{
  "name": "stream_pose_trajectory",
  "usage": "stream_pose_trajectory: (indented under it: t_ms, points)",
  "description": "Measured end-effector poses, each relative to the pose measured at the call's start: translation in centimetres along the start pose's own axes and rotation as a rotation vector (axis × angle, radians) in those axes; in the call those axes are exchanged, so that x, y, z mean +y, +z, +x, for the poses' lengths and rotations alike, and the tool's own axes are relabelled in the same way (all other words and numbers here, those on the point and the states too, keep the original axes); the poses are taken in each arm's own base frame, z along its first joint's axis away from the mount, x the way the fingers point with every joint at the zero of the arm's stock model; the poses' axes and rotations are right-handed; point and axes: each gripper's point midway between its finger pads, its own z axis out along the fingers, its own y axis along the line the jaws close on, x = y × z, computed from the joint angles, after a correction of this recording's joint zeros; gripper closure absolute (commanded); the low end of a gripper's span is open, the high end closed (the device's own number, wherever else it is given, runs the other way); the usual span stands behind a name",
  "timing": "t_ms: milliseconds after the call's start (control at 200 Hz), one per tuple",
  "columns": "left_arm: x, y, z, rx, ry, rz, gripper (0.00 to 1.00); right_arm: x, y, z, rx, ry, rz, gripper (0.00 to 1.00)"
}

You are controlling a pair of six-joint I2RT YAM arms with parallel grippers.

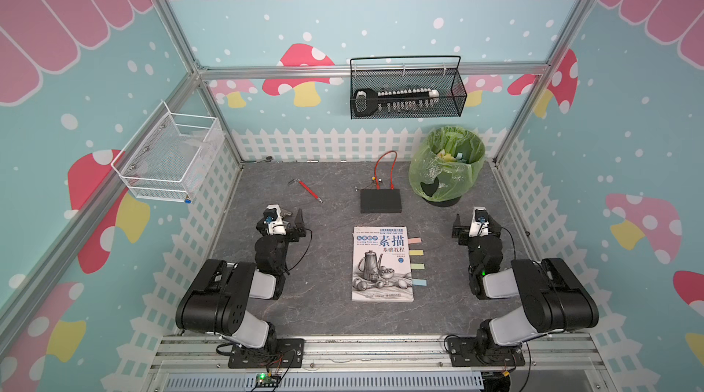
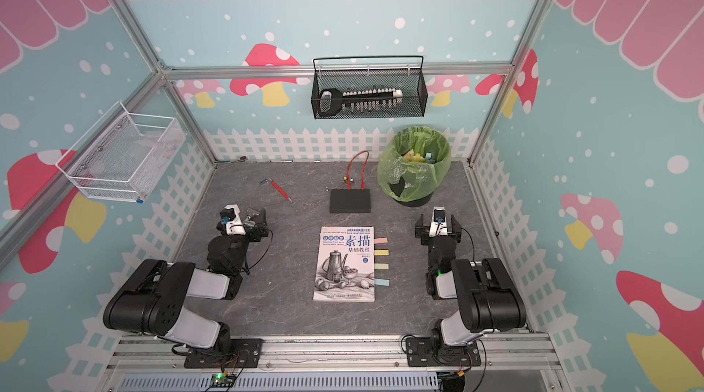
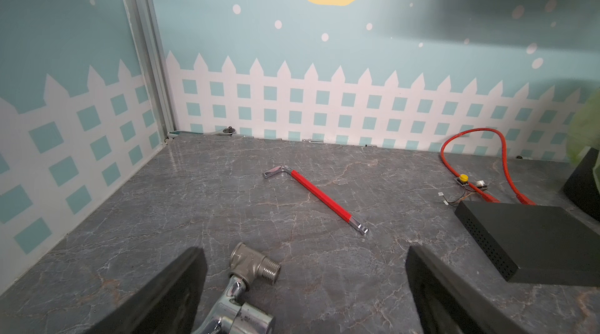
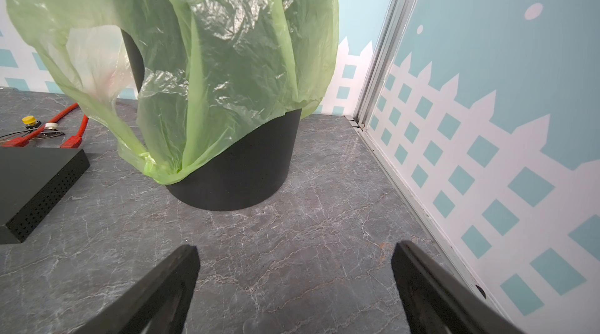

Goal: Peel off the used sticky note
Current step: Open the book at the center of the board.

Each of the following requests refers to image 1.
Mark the green circuit board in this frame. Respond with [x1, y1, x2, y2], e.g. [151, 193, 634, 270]
[254, 373, 282, 389]

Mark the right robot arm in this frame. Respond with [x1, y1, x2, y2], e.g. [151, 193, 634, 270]
[451, 207, 600, 353]

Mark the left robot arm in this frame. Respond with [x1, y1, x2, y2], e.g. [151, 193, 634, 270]
[175, 204, 308, 353]

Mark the black socket bit holder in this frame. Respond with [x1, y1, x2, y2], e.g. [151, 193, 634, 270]
[350, 88, 440, 118]

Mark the sketch drawing book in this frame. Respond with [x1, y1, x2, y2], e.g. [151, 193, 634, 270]
[351, 226, 414, 303]

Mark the red cable loop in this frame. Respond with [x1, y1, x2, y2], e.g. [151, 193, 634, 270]
[373, 149, 399, 190]

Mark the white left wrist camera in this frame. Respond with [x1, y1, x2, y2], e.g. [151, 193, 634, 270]
[263, 204, 291, 235]

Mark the grey slotted cable duct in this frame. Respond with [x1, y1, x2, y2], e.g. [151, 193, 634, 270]
[161, 371, 485, 391]

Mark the green bagged trash bin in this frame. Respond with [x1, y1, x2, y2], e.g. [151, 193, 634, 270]
[409, 126, 486, 207]

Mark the white wire wall basket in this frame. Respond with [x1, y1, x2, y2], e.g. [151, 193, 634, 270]
[111, 102, 225, 204]

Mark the black wire wall basket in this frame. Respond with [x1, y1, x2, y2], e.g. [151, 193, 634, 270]
[349, 56, 468, 120]

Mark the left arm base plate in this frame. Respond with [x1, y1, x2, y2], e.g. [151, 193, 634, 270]
[227, 339, 305, 369]

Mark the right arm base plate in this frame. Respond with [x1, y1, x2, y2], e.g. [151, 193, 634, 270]
[443, 334, 525, 371]

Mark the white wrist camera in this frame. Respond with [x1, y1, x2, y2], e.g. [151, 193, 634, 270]
[263, 204, 291, 235]
[470, 207, 490, 237]

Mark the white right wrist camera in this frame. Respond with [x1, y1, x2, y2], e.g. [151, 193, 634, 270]
[470, 207, 490, 237]

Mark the red handled tool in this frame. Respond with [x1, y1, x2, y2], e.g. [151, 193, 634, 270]
[288, 179, 324, 204]

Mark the black flat box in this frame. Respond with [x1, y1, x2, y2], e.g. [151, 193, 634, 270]
[359, 190, 403, 213]

